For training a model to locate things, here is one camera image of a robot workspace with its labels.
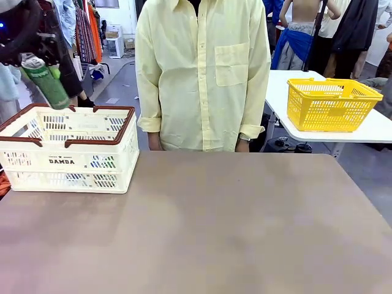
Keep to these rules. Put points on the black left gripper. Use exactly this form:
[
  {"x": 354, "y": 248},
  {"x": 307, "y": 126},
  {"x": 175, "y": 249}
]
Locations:
[{"x": 49, "y": 49}]

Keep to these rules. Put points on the dark green drink can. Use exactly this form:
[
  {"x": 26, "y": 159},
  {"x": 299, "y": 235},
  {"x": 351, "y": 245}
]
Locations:
[{"x": 49, "y": 88}]

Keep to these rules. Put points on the person's right forearm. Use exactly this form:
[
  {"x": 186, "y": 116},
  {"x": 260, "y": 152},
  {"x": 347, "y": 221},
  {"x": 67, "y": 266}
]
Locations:
[{"x": 155, "y": 142}]

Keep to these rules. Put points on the person's left forearm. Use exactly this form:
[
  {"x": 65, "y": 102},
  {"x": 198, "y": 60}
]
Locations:
[{"x": 242, "y": 147}]

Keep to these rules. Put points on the yellow plastic shopping basket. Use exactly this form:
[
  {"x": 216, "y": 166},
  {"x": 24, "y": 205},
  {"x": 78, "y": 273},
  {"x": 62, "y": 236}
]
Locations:
[{"x": 335, "y": 111}]

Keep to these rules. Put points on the mannequin with maroon apron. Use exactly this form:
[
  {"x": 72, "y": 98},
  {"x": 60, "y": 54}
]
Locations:
[{"x": 72, "y": 82}]

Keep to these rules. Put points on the black metal chair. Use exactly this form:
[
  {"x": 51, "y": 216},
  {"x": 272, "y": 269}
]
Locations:
[{"x": 88, "y": 79}]

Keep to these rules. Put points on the blue bag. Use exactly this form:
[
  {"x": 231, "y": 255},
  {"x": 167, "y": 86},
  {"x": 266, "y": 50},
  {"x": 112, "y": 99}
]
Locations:
[{"x": 97, "y": 74}]

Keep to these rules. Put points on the light blue fuzzy garment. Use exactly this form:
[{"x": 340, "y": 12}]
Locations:
[{"x": 7, "y": 82}]

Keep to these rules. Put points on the striped hanging garments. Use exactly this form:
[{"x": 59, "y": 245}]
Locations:
[{"x": 84, "y": 33}]

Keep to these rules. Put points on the light denim shirt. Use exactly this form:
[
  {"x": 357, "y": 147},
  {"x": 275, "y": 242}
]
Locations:
[{"x": 66, "y": 21}]

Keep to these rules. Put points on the orange hanging garment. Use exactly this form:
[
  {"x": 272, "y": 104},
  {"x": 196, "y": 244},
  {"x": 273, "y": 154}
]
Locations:
[{"x": 95, "y": 33}]

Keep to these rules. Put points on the white cabinet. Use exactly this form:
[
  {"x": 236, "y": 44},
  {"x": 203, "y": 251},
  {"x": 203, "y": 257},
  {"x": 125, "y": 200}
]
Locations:
[{"x": 114, "y": 46}]

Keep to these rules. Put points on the brown cardboard box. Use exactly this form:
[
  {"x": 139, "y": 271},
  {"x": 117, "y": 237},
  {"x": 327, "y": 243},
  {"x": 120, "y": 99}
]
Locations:
[{"x": 129, "y": 43}]

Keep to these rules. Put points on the blue and white drink can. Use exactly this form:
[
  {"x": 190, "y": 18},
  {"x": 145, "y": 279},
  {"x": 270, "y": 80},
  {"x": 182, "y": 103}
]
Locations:
[{"x": 98, "y": 161}]

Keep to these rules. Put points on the orange cloth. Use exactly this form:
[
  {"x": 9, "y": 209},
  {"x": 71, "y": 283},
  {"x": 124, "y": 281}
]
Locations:
[{"x": 3, "y": 185}]

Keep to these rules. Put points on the person in yellow shirt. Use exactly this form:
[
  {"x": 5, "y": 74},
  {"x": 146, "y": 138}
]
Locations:
[{"x": 199, "y": 76}]

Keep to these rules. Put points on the silver wristwatch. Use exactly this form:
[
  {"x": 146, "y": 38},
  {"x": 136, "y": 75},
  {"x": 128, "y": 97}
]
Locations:
[{"x": 245, "y": 137}]

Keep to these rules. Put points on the white side table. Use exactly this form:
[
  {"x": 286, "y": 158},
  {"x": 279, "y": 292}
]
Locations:
[{"x": 278, "y": 92}]

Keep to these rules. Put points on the blue and grey draped skirt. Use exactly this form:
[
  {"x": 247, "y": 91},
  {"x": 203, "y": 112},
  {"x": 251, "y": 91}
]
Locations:
[{"x": 294, "y": 46}]

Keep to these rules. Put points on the bare torso mannequin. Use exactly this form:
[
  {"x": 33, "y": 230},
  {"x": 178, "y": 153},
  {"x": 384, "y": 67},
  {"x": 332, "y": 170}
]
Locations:
[{"x": 306, "y": 12}]

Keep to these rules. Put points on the black caster wheel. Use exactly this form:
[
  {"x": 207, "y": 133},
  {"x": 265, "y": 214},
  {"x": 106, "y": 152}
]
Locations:
[{"x": 303, "y": 148}]

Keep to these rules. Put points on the black stand pole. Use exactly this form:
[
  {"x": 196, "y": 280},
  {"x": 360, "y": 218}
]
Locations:
[{"x": 318, "y": 24}]

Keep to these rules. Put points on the black hanging garment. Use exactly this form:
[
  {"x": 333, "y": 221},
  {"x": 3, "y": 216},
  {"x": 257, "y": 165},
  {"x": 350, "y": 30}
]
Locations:
[{"x": 355, "y": 27}]

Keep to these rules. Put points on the person in grey clothes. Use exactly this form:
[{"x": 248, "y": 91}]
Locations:
[{"x": 384, "y": 92}]

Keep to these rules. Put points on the person in white shirt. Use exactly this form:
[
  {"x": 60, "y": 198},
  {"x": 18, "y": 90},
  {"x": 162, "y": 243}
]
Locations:
[{"x": 384, "y": 15}]

